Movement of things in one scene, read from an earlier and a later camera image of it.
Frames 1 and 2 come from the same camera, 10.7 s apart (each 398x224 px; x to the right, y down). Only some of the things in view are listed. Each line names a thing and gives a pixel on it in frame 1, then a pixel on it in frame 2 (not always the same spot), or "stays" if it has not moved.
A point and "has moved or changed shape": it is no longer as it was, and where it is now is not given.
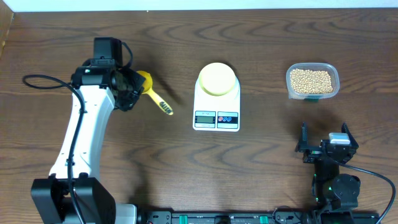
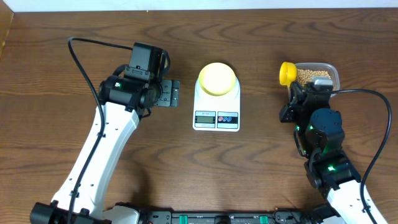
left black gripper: [131, 90] to [170, 93]
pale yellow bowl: [217, 79] stays
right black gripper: [354, 146] to [297, 97]
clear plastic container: [312, 81] stays
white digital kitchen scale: [217, 113] stays
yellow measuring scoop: [147, 89] has moved or changed shape
